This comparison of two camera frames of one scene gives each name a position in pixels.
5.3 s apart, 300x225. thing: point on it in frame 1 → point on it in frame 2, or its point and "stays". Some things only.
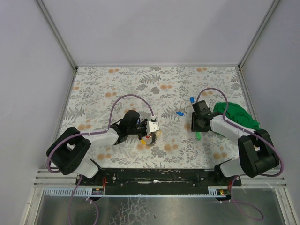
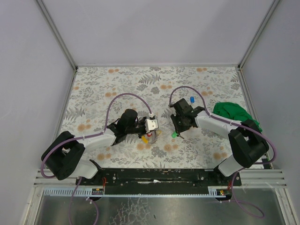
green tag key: [198, 135] → [175, 134]
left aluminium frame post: [57, 34] stays
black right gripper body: [193, 124] → [176, 124]
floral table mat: [101, 97] stays
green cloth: [237, 114] stays
